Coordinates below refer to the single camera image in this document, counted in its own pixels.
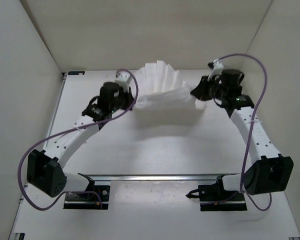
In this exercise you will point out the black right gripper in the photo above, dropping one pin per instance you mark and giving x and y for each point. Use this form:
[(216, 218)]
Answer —
[(199, 92)]

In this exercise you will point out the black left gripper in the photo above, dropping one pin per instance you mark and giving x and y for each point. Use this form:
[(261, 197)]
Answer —
[(130, 97)]

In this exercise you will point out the white pleated skirt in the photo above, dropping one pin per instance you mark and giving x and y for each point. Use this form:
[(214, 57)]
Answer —
[(161, 87)]

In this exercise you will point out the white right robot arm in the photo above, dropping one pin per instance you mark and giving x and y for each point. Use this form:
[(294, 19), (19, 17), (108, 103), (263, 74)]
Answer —
[(270, 171)]

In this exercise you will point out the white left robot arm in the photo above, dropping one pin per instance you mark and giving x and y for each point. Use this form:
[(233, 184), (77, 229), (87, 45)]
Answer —
[(45, 168)]

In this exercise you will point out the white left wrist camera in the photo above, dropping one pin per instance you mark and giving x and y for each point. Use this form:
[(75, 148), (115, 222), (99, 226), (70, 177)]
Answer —
[(123, 79)]

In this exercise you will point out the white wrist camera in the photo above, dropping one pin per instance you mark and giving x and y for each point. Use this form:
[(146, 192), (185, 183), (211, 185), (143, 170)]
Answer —
[(123, 79), (216, 67)]

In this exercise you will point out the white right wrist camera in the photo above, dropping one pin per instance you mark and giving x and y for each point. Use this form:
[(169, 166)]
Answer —
[(216, 67)]

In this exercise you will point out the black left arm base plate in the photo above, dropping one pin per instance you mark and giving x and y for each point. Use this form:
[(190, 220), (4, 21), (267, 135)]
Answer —
[(89, 201)]

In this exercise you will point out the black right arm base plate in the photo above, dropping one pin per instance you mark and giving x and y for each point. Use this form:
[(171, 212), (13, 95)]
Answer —
[(213, 198)]

